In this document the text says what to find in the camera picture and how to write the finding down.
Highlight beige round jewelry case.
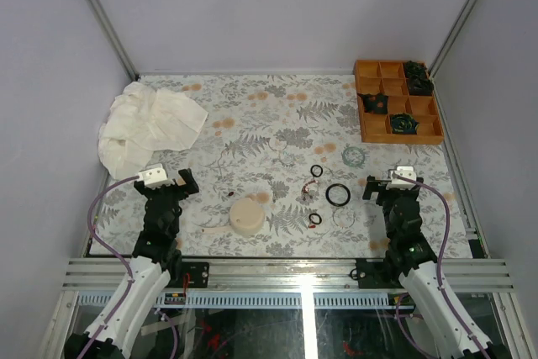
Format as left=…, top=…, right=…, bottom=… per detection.
left=201, top=198, right=266, bottom=237

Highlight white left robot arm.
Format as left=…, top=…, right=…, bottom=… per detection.
left=63, top=165, right=199, bottom=358

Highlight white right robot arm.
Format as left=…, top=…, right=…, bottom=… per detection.
left=362, top=169, right=511, bottom=358

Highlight black flower yellow green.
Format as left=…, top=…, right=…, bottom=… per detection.
left=389, top=113, right=419, bottom=135

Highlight crumpled white cloth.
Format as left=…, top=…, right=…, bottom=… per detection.
left=98, top=82, right=208, bottom=180

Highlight black flower orange dots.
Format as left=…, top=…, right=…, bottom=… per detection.
left=358, top=92, right=388, bottom=114

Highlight floral patterned table mat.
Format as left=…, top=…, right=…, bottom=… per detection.
left=140, top=76, right=472, bottom=258

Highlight wooden compartment tray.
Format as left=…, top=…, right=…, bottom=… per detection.
left=354, top=60, right=444, bottom=145

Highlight black fabric flower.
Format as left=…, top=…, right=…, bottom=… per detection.
left=403, top=61, right=429, bottom=79
left=407, top=77, right=434, bottom=97

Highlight black fabric flower top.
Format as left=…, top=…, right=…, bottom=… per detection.
left=403, top=61, right=429, bottom=79

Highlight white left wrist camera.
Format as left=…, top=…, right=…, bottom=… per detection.
left=138, top=163, right=170, bottom=189

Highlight green beaded bracelet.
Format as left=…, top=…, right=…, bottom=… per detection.
left=340, top=146, right=366, bottom=167

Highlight large black ring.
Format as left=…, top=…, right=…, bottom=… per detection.
left=325, top=183, right=351, bottom=206

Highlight red beaded chain bracelet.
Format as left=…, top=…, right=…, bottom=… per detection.
left=300, top=178, right=320, bottom=203

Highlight aluminium front rail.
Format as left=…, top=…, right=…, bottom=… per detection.
left=61, top=257, right=514, bottom=293

